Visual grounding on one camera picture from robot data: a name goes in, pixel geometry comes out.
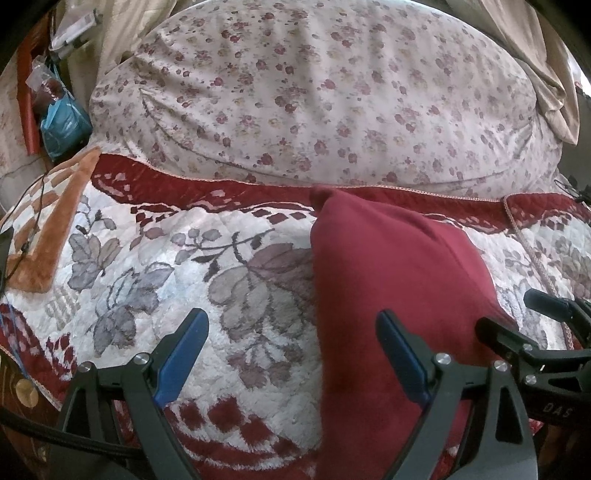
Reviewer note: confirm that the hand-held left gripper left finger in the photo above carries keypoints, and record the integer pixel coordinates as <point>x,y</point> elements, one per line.
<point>182,355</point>

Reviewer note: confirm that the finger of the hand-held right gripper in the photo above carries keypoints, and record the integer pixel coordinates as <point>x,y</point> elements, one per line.
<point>501,339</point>
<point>563,311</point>

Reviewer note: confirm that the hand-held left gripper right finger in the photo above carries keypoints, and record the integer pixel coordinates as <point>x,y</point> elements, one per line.
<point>401,360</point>

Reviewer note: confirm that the dark red garment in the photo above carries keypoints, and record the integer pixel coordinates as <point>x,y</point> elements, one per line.
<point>392,277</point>

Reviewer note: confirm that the red white floral blanket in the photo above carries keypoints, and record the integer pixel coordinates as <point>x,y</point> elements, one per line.
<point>184,249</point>

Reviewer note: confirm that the orange brown plush blanket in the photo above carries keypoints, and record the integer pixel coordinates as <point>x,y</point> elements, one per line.
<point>41,230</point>

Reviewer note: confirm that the beige curtain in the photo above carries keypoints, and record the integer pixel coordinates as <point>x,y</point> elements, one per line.
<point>549,69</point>

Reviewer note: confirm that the blue plastic packet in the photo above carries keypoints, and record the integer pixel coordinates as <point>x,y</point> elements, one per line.
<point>62,122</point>

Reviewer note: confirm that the floral print pillow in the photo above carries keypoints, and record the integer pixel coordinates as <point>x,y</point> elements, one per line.
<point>323,92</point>

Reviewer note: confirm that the red bar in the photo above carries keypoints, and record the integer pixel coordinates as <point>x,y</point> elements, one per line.
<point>28,101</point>

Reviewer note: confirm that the clear plastic packet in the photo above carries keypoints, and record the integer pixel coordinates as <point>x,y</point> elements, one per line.
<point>74,30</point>

